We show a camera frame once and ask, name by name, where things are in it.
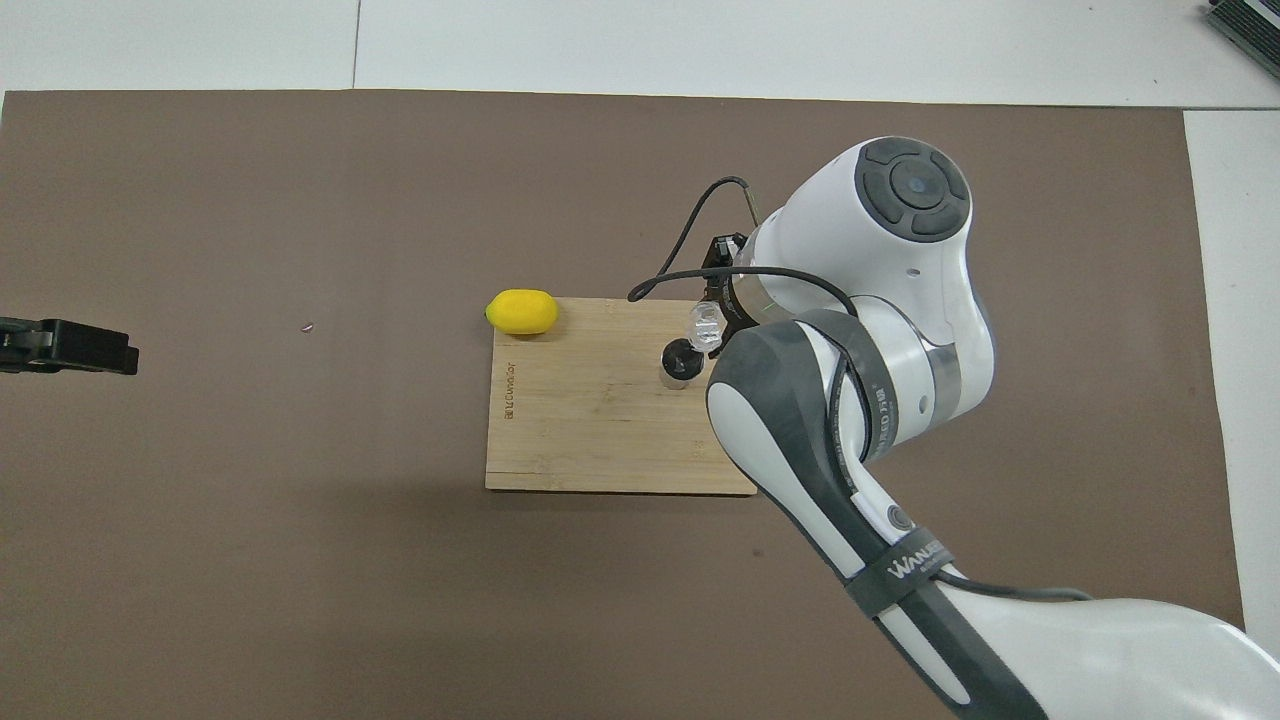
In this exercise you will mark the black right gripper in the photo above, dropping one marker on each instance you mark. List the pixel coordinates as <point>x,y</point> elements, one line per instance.
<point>730,260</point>

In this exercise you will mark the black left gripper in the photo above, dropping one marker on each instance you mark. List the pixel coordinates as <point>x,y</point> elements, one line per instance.
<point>22,345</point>

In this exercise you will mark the small clear glass cup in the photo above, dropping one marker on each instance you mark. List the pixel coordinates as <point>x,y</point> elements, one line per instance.
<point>705,328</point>

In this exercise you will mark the steel double jigger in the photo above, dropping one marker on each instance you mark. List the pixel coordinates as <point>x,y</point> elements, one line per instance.
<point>680,358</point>

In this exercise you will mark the bamboo cutting board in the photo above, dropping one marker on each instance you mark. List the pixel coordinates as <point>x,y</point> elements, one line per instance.
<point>580,420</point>

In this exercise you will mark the brown table mat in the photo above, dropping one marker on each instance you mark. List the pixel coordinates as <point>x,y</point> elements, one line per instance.
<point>250,250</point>

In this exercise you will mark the yellow lemon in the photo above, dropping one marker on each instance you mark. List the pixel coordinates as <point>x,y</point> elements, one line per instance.
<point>522,312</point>

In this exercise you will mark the grey laptop corner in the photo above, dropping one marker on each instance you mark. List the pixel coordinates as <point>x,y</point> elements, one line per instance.
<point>1250,20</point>

